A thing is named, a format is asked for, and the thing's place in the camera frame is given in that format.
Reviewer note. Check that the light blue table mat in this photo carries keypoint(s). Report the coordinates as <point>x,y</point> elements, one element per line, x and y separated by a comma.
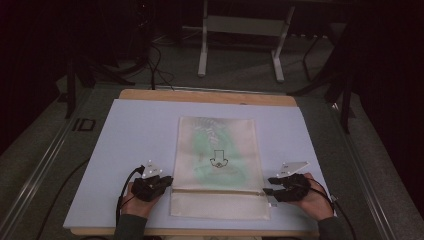
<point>140,133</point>

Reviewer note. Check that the person's right hand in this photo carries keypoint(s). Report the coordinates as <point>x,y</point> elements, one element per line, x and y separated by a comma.
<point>315,203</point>

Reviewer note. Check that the white metal stand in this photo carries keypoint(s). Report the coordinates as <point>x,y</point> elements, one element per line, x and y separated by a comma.
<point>245,26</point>

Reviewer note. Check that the aluminium floor rail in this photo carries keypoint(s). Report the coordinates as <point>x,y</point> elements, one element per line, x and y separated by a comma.
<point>36,173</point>
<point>363,173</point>

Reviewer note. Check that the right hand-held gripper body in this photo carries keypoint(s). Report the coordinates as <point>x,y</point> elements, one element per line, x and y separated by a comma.
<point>295,188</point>

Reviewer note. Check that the green cloth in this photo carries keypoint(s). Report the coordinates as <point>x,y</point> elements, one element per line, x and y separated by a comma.
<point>206,166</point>

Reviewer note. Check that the white mesh zipper pouch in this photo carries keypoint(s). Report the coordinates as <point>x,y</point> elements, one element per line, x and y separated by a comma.
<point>220,206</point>

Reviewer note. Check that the person's left hand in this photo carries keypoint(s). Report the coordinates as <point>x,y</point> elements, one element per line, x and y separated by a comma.
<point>138,206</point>

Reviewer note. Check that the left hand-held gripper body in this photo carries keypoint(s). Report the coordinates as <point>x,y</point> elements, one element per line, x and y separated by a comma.
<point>148,188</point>

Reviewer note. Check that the black tripod stand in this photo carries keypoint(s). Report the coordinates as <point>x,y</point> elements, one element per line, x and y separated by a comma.
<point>340,83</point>
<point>86,73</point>

